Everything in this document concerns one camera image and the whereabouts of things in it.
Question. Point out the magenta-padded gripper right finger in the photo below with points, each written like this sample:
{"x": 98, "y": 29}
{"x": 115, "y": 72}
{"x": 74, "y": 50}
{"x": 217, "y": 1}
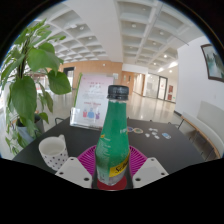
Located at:
{"x": 150, "y": 170}

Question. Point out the green plastic drink bottle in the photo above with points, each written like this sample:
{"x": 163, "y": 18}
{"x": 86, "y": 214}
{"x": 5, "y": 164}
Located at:
{"x": 113, "y": 140}

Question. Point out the white dotted cup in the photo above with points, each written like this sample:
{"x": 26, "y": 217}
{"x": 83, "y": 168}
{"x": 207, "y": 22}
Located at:
{"x": 53, "y": 153}

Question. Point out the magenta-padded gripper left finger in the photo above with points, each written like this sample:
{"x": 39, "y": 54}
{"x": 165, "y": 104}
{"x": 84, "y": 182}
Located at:
{"x": 73, "y": 170}

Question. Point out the small round sticker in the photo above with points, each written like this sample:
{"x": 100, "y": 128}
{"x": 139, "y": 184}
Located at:
{"x": 131, "y": 129}
{"x": 138, "y": 130}

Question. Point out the green leafy potted plant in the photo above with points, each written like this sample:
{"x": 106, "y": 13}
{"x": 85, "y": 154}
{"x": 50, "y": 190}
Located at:
{"x": 25, "y": 96}

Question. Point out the small blue card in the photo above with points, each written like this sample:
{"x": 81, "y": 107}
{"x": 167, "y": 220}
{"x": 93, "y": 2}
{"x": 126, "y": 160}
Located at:
{"x": 166, "y": 135}

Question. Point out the recessed ceiling lights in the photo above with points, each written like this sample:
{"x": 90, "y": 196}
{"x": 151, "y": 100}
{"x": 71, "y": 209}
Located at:
{"x": 133, "y": 25}

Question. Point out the white long bench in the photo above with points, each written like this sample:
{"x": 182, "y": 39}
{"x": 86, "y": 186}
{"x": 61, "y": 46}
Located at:
{"x": 210, "y": 123}

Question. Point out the dark framed wall picture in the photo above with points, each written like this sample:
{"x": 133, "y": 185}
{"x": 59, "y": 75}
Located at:
{"x": 215, "y": 63}

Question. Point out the clear acrylic sign stand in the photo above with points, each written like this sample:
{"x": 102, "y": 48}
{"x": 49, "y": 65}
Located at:
{"x": 93, "y": 100}

